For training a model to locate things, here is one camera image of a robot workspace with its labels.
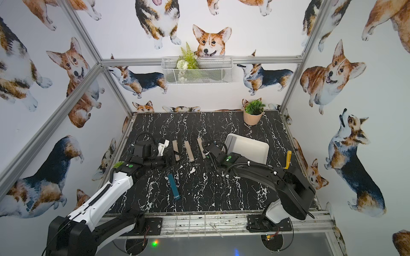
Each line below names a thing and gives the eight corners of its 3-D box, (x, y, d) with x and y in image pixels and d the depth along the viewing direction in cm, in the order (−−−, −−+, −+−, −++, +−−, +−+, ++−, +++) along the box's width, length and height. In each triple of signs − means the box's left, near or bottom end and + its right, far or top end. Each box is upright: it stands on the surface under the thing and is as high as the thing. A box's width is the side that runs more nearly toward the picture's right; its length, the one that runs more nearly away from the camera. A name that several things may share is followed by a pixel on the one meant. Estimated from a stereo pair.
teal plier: (176, 200, 83) (175, 198, 81) (168, 177, 91) (167, 174, 89) (181, 198, 84) (180, 196, 81) (172, 175, 92) (171, 172, 90)
